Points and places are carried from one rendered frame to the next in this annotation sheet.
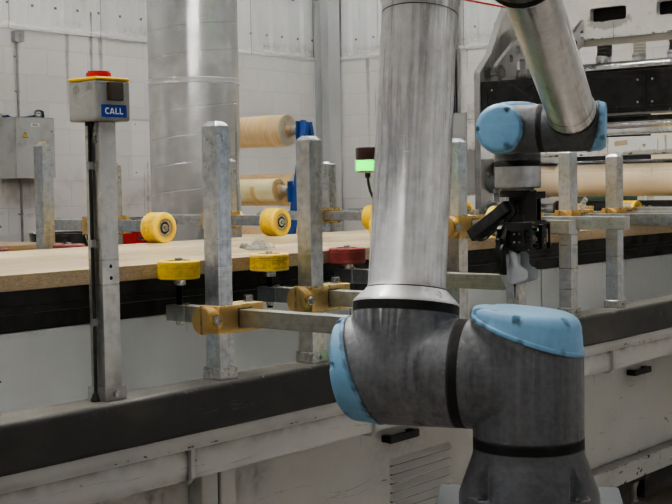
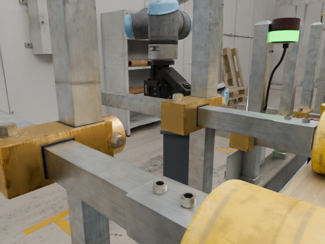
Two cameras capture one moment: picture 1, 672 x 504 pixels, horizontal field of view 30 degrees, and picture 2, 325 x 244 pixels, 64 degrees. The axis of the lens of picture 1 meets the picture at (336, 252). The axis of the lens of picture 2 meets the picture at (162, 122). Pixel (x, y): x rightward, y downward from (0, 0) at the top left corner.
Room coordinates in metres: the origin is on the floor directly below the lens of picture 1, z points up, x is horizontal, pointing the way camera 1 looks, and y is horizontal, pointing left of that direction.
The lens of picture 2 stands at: (3.27, -0.33, 1.04)
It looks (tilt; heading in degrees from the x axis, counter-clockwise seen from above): 15 degrees down; 182
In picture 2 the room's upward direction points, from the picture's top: straight up
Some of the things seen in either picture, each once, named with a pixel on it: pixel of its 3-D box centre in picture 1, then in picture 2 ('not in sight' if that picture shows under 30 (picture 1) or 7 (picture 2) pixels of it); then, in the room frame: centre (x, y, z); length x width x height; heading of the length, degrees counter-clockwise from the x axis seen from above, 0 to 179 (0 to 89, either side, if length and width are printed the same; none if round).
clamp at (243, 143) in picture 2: not in sight; (251, 134); (2.63, -0.12, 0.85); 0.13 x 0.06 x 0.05; 140
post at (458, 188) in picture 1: (456, 245); (202, 131); (2.80, -0.27, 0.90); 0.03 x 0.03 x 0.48; 50
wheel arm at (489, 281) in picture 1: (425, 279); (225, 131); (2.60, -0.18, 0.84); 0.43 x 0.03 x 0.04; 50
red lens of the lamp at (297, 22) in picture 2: (369, 153); (285, 24); (2.64, -0.07, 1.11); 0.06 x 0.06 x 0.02
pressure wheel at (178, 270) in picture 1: (179, 288); not in sight; (2.35, 0.30, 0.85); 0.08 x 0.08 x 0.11
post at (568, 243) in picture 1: (568, 243); not in sight; (3.19, -0.59, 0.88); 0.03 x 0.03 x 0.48; 50
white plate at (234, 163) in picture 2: not in sight; (247, 160); (2.57, -0.11, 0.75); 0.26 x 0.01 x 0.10; 140
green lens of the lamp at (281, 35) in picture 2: (369, 165); (284, 36); (2.64, -0.07, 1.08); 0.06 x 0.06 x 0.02
